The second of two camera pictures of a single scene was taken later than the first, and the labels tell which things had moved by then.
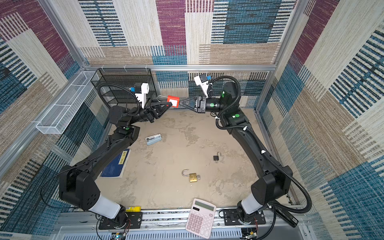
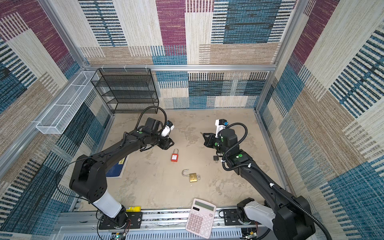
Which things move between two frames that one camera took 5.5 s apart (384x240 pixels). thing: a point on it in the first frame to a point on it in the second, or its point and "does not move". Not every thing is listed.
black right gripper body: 202,104 to 213,142
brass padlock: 193,176 does not move
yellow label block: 133,209 does not move
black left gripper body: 148,115 to 163,143
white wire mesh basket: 57,119 does not move
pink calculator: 200,218 does not move
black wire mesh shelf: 115,84 does not move
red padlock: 174,100 to 174,157
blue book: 116,168 does not move
